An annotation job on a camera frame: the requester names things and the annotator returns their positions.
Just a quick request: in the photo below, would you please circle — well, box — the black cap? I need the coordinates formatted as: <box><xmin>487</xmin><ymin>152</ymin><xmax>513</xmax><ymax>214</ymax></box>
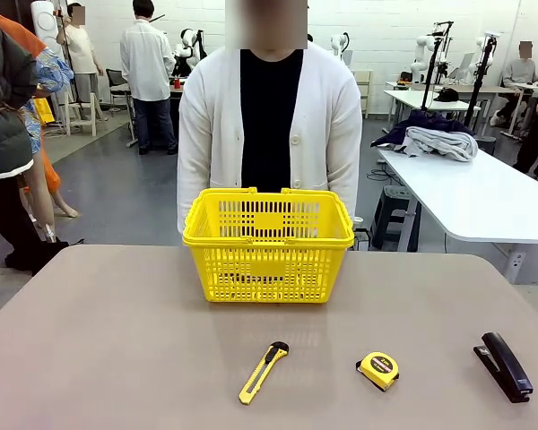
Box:
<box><xmin>433</xmin><ymin>87</ymin><xmax>461</xmax><ymax>104</ymax></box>

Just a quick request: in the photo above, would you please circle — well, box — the blue patterned garment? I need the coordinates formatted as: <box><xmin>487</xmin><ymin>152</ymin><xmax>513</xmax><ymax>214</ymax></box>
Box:
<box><xmin>24</xmin><ymin>47</ymin><xmax>75</xmax><ymax>156</ymax></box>

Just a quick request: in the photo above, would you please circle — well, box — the dark navy crumpled garment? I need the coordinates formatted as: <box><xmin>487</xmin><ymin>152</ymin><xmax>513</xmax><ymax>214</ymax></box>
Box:
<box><xmin>370</xmin><ymin>109</ymin><xmax>476</xmax><ymax>151</ymax></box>

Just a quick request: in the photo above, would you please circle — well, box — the grey crumpled garment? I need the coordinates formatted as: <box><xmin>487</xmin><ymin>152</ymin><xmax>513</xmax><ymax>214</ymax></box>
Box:
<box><xmin>403</xmin><ymin>126</ymin><xmax>480</xmax><ymax>163</ymax></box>

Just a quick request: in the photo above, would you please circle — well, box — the person's left forearm white sleeve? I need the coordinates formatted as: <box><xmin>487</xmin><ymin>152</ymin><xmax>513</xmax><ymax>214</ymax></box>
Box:
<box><xmin>326</xmin><ymin>133</ymin><xmax>363</xmax><ymax>217</ymax></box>

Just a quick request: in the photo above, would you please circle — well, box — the person in white cardigan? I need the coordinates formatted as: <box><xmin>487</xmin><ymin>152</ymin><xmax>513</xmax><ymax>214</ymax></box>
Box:
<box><xmin>177</xmin><ymin>0</ymin><xmax>363</xmax><ymax>235</ymax></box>

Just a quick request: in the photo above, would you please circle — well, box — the seated person grey sweater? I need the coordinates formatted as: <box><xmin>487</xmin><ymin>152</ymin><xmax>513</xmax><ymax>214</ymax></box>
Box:
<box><xmin>490</xmin><ymin>40</ymin><xmax>538</xmax><ymax>127</ymax></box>

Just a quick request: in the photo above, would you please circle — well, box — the person in white t-shirt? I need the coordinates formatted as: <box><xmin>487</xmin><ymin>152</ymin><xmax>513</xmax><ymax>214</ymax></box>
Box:
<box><xmin>56</xmin><ymin>3</ymin><xmax>105</xmax><ymax>123</ymax></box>

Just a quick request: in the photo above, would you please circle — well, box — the white socket box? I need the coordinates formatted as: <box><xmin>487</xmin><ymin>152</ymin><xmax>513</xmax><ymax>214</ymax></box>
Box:
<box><xmin>509</xmin><ymin>251</ymin><xmax>527</xmax><ymax>280</ymax></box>

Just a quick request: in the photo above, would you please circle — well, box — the yellow bag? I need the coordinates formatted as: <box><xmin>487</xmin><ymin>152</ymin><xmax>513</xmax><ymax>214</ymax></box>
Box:
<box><xmin>32</xmin><ymin>96</ymin><xmax>56</xmax><ymax>125</ymax></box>

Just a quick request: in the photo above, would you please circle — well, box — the person's right forearm white sleeve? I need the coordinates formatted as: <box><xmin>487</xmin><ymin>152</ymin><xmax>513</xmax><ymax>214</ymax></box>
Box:
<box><xmin>177</xmin><ymin>133</ymin><xmax>212</xmax><ymax>235</ymax></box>

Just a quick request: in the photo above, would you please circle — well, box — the yellow tape measure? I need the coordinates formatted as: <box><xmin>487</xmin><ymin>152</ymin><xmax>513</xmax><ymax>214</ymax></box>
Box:
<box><xmin>355</xmin><ymin>351</ymin><xmax>400</xmax><ymax>393</ymax></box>

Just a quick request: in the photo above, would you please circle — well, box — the white black humanoid robot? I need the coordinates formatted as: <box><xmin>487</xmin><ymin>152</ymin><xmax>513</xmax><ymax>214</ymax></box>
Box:
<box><xmin>172</xmin><ymin>28</ymin><xmax>207</xmax><ymax>78</ymax></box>

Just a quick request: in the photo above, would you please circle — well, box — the black plastic stool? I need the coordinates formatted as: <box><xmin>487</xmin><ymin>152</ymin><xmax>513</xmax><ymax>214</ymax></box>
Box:
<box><xmin>370</xmin><ymin>185</ymin><xmax>421</xmax><ymax>252</ymax></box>

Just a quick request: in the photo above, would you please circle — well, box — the yellow plastic shopping basket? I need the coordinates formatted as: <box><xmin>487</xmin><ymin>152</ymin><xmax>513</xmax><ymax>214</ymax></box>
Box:
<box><xmin>182</xmin><ymin>186</ymin><xmax>356</xmax><ymax>305</ymax></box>

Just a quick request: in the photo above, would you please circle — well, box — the black stapler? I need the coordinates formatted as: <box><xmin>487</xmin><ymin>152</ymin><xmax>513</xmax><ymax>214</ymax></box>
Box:
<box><xmin>473</xmin><ymin>331</ymin><xmax>534</xmax><ymax>404</ymax></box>

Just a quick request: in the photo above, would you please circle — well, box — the person in white shirt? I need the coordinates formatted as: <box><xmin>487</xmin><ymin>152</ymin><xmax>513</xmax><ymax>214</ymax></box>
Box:
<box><xmin>119</xmin><ymin>0</ymin><xmax>177</xmax><ymax>156</ymax></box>

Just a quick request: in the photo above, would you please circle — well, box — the black office chair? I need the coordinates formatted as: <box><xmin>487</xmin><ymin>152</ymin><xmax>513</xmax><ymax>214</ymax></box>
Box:
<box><xmin>105</xmin><ymin>68</ymin><xmax>131</xmax><ymax>107</ymax></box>

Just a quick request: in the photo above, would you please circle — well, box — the white column appliance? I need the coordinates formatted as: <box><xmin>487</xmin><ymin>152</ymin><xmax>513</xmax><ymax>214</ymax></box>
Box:
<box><xmin>30</xmin><ymin>0</ymin><xmax>66</xmax><ymax>60</ymax></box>

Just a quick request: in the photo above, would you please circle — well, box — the yellow utility knife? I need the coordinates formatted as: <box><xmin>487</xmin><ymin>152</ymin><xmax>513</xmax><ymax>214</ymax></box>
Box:
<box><xmin>239</xmin><ymin>340</ymin><xmax>291</xmax><ymax>406</ymax></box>

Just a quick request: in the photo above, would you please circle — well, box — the black tripod stand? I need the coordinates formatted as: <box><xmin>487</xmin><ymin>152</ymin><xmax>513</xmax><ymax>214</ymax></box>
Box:
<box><xmin>464</xmin><ymin>30</ymin><xmax>501</xmax><ymax>135</ymax></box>
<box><xmin>420</xmin><ymin>21</ymin><xmax>455</xmax><ymax>111</ymax></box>

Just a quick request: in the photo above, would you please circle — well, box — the small white table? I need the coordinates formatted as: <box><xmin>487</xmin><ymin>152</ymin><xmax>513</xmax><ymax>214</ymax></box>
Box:
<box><xmin>383</xmin><ymin>89</ymin><xmax>482</xmax><ymax>135</ymax></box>

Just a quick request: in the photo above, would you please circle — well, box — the large white table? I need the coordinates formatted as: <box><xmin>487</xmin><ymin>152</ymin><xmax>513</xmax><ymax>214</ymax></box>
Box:
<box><xmin>376</xmin><ymin>146</ymin><xmax>538</xmax><ymax>286</ymax></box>

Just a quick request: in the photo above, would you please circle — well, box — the small white background robot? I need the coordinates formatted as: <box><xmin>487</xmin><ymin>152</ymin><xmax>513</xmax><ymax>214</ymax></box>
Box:
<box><xmin>330</xmin><ymin>31</ymin><xmax>353</xmax><ymax>57</ymax></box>

